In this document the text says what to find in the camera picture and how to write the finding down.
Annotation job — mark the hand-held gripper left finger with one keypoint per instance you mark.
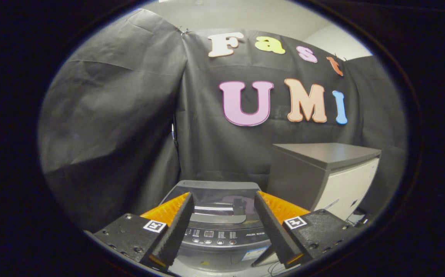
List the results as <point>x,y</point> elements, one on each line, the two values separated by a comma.
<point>176,229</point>

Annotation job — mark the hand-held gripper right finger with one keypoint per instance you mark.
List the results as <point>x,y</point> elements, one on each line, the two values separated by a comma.
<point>270,227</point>

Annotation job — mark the grey washing machine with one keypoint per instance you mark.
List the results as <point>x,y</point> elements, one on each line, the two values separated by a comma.
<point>222,252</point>

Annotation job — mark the white cabinet with dark top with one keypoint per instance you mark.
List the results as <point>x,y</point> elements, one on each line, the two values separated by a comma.
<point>322,154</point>

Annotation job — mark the black backdrop cloth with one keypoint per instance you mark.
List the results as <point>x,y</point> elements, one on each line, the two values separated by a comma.
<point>122,123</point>

